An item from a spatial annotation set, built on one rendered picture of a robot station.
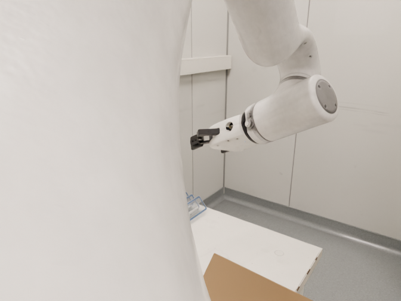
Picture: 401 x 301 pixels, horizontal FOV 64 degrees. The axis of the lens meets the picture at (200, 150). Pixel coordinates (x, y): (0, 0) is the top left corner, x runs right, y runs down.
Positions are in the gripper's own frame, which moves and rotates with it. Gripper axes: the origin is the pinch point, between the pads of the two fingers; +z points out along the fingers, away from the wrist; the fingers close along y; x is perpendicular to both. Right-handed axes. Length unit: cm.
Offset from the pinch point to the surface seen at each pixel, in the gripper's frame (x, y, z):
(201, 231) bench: -20.0, 15.7, 26.1
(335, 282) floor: -54, 132, 55
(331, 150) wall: 27, 155, 56
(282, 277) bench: -33.0, 20.8, 0.4
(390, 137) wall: 27, 161, 20
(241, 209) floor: -5, 142, 136
